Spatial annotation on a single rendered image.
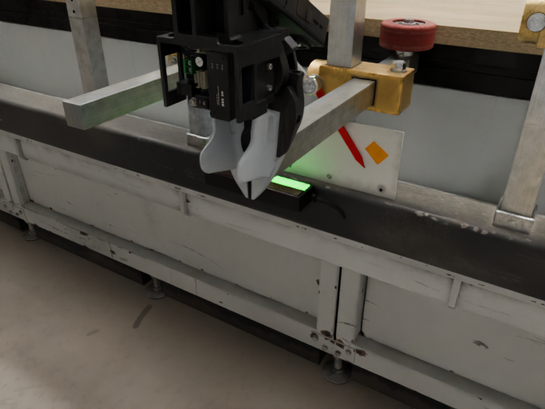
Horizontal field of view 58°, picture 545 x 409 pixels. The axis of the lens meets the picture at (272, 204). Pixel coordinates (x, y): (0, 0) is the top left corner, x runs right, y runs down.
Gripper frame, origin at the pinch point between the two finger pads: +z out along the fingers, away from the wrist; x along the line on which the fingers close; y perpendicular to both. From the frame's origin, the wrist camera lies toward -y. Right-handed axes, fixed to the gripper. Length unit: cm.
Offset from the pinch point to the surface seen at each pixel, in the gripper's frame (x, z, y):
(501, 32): 12.3, -7.3, -45.8
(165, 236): -66, 58, -52
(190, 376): -42, 83, -31
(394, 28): -0.9, -7.7, -37.9
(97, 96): -24.1, -3.1, -3.4
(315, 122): 1.5, -3.2, -8.8
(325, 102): -0.2, -3.4, -14.7
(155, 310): -68, 83, -45
